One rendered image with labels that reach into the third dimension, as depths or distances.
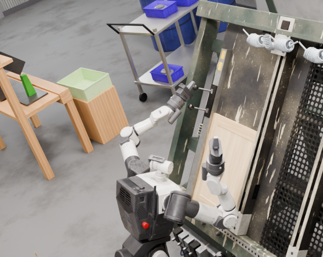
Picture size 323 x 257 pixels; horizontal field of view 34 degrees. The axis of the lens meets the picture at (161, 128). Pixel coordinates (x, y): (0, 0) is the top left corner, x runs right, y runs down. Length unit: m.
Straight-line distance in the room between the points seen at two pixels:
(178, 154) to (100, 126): 2.60
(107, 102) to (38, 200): 1.31
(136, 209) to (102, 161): 3.10
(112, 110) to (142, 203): 3.40
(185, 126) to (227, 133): 0.41
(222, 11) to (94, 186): 2.81
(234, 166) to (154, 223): 0.61
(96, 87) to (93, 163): 0.82
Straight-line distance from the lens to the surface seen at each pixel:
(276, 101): 2.84
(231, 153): 3.11
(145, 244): 2.90
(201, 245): 3.24
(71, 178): 5.74
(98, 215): 5.07
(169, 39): 7.78
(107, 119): 6.03
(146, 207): 2.74
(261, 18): 2.95
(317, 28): 2.68
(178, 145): 3.47
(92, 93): 5.87
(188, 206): 2.67
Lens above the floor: 2.96
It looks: 30 degrees down
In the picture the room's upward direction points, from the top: 19 degrees counter-clockwise
